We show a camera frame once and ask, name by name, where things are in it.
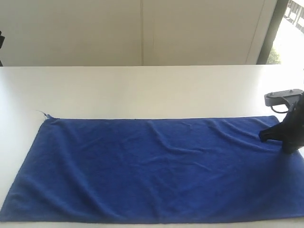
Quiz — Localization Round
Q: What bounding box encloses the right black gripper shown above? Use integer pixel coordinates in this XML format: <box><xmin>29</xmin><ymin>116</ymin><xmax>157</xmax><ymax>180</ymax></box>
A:
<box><xmin>258</xmin><ymin>94</ymin><xmax>304</xmax><ymax>154</ymax></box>

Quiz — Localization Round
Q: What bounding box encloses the blue microfibre towel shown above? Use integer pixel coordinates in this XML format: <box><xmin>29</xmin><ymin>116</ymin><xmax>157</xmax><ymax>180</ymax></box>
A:
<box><xmin>0</xmin><ymin>116</ymin><xmax>304</xmax><ymax>224</ymax></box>

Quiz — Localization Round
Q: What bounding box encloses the dark window frame post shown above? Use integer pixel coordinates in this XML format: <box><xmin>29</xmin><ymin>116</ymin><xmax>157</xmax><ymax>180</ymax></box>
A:
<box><xmin>256</xmin><ymin>0</ymin><xmax>288</xmax><ymax>65</ymax></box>

